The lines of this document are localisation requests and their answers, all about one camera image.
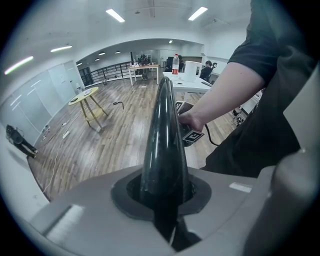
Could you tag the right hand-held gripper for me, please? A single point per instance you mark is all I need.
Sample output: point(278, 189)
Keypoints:
point(193, 137)

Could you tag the person's right hand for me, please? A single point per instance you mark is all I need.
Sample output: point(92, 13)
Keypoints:
point(192, 122)

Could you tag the white electric kettle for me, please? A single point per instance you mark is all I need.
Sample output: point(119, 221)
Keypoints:
point(191, 71)

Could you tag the black office chair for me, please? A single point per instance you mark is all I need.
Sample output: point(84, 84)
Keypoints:
point(168, 63)

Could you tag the round yellow wooden table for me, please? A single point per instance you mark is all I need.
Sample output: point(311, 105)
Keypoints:
point(82, 98)

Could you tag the white door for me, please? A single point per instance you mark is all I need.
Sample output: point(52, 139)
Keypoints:
point(71, 80)

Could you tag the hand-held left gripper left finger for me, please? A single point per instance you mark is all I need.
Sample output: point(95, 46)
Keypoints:
point(87, 212)

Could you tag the purple white booklet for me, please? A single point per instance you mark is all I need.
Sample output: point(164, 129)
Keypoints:
point(87, 92)

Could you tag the black phone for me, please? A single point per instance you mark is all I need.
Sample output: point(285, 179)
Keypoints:
point(74, 100)
point(206, 83)

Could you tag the black metal railing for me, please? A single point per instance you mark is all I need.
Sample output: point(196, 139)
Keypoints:
point(107, 72)

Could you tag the small clear water bottle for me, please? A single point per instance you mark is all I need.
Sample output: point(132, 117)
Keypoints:
point(78, 88)

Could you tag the black curved floor tool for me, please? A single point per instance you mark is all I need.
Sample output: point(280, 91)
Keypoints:
point(117, 102)

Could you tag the person's black clothing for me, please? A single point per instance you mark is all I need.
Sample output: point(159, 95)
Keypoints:
point(275, 112)

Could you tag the white paper notice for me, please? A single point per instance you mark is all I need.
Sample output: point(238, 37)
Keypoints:
point(62, 78)

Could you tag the white square table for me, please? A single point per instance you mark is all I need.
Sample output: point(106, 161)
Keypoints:
point(190, 86)

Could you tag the wooden desk with white legs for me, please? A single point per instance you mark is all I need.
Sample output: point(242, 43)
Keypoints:
point(145, 66)

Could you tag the black framed glass door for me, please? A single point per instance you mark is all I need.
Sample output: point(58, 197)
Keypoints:
point(85, 77)

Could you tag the long ceiling light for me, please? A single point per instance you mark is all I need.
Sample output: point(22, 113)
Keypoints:
point(198, 13)
point(18, 65)
point(61, 48)
point(115, 15)

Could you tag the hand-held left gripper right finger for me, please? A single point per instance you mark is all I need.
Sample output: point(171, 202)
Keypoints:
point(230, 202)

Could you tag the person's right forearm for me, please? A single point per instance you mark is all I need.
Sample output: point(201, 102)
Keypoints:
point(220, 95)

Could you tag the red label plastic bottle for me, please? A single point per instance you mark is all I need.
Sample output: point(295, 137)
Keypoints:
point(175, 65)

